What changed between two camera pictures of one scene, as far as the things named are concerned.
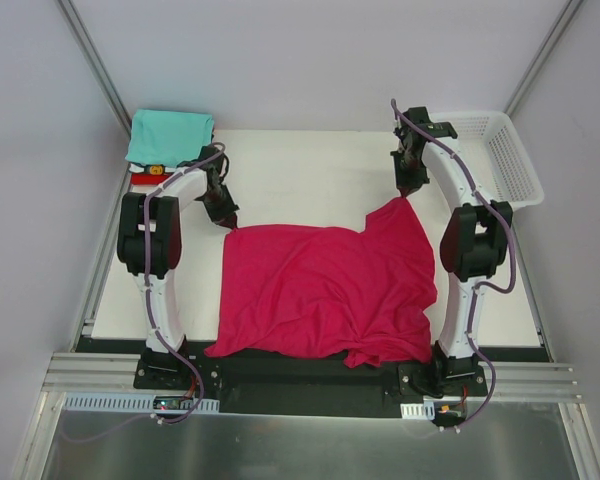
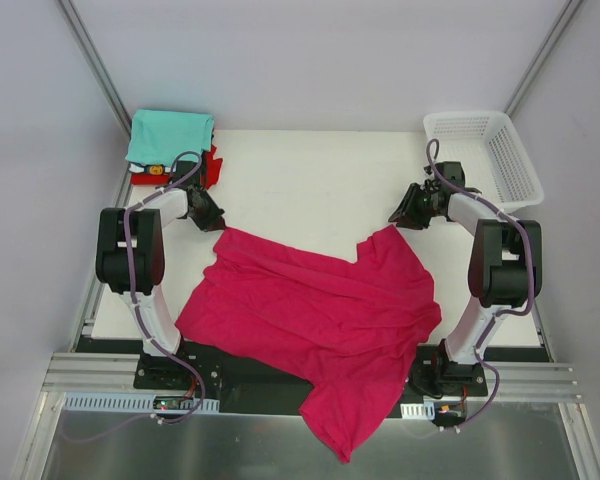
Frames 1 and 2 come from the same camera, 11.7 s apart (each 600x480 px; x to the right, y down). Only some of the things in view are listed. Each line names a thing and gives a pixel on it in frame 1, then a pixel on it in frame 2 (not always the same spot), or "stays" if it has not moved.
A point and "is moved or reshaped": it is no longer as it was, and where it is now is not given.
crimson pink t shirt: [367, 298] is moved or reshaped
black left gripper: [221, 209] -> [206, 212]
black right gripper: [411, 178] -> [415, 203]
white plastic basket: [505, 166] stays
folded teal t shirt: [168, 137] stays
